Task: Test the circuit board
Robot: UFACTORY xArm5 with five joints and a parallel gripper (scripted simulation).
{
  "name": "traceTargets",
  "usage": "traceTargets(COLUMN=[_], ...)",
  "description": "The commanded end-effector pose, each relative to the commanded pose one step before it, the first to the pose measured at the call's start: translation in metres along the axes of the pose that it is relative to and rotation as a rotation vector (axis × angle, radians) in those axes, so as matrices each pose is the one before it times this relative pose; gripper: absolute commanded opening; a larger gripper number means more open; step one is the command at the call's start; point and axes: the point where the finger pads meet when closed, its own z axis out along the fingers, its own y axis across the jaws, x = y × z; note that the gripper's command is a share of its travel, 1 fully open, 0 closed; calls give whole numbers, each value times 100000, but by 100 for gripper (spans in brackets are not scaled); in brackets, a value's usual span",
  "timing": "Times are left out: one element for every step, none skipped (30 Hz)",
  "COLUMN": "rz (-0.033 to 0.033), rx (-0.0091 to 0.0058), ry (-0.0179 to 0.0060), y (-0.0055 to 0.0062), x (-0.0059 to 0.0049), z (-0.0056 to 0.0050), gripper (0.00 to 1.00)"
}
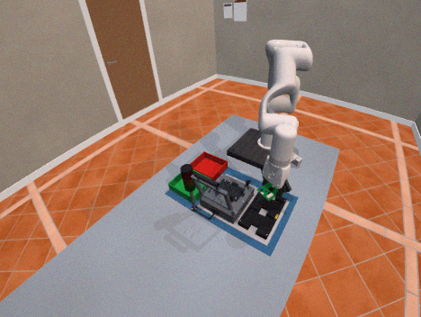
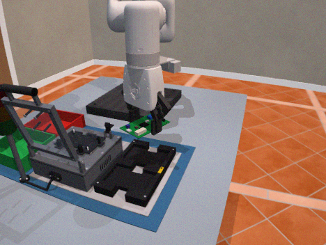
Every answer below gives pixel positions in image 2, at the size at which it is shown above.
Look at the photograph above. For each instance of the green bin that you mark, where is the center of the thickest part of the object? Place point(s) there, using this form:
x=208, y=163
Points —
x=6, y=156

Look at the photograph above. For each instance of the green circuit board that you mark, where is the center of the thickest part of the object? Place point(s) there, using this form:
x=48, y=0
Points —
x=141, y=127

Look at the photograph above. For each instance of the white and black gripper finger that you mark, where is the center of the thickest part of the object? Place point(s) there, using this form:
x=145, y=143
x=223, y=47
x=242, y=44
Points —
x=156, y=122
x=133, y=112

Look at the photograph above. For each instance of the red bin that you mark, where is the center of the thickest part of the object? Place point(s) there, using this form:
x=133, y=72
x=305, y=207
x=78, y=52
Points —
x=70, y=119

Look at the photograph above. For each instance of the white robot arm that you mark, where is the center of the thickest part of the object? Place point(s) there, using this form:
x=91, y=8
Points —
x=145, y=23

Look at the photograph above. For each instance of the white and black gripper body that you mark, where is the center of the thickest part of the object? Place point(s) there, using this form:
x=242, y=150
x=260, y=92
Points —
x=141, y=85

